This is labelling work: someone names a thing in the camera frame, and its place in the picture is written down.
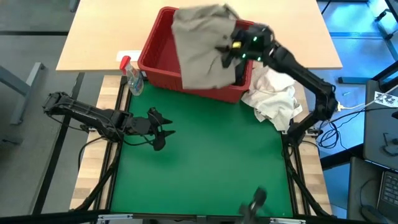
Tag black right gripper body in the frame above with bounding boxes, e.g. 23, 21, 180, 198
231, 23, 276, 63

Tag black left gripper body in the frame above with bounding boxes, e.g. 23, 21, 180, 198
132, 107, 163, 138

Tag khaki shorts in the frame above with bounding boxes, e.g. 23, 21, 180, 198
171, 3, 242, 90

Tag red plastic bin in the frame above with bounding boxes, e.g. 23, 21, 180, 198
137, 6, 255, 104

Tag green table mat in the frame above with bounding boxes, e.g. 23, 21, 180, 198
110, 81, 295, 218

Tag spray bottle red trigger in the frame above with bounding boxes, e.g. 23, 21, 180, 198
119, 55, 145, 96

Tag cream white garment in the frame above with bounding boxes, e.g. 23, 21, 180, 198
241, 64, 303, 131

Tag white paper label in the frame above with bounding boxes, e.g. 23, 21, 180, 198
116, 50, 142, 63

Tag light wooden table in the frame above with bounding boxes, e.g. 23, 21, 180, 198
55, 0, 343, 73

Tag white tag black pattern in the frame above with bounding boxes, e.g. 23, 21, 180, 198
373, 90, 398, 108

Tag dark grey desk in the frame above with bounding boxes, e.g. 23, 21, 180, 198
362, 78, 398, 171
346, 156, 398, 224

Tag silver camera bracket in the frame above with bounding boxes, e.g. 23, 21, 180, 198
96, 213, 308, 224

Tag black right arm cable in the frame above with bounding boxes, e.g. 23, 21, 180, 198
309, 107, 364, 151

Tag white cable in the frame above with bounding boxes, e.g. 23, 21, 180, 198
341, 83, 398, 110

